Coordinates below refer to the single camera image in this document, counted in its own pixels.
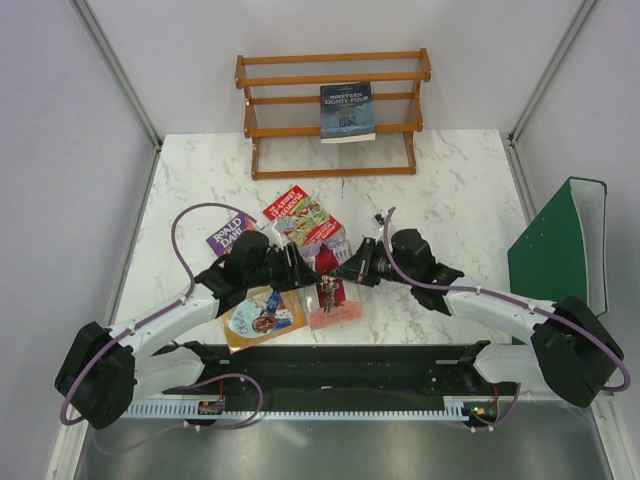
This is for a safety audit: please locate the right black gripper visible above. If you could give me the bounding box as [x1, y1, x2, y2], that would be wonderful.
[330, 238, 415, 288]

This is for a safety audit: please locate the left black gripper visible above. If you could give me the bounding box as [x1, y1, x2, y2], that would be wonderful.
[245, 241, 322, 292]

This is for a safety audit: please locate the grey red curtain book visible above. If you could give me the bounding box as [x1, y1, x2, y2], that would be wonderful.
[298, 243, 362, 330]

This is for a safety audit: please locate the Nineteen Eighty-Four blue book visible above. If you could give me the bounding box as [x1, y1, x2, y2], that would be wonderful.
[320, 82, 376, 144]

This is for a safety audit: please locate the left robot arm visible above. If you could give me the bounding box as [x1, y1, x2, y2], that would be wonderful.
[54, 231, 321, 430]

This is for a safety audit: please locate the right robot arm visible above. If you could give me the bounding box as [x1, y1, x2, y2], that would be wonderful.
[332, 229, 624, 408]

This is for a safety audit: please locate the orange Charlie book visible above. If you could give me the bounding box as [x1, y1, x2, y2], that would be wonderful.
[221, 287, 307, 353]

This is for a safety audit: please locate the red Treehouse book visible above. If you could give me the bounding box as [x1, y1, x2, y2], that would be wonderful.
[263, 186, 349, 256]

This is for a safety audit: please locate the Roald Dahl yellow purple book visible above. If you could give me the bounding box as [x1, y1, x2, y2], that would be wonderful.
[206, 213, 257, 257]

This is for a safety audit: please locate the wooden book rack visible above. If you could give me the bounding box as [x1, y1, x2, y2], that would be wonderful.
[235, 48, 432, 180]

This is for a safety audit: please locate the green lever arch file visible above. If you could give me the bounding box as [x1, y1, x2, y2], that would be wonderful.
[507, 177, 609, 316]

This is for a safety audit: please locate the aluminium front rail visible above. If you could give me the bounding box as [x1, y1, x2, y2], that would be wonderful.
[69, 357, 618, 400]

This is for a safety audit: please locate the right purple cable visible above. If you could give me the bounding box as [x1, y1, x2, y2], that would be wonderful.
[371, 207, 631, 434]

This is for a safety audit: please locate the purple cable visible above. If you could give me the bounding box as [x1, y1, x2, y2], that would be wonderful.
[59, 202, 281, 455]
[371, 207, 631, 434]

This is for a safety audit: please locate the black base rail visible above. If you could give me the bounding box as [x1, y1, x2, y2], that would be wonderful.
[103, 341, 586, 413]

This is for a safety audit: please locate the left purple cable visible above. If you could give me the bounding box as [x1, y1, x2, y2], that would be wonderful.
[59, 202, 281, 455]

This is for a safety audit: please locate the white slotted cable duct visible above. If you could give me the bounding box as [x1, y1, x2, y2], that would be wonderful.
[122, 398, 493, 421]

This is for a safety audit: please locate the right aluminium frame post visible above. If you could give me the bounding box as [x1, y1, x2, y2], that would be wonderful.
[504, 0, 600, 148]

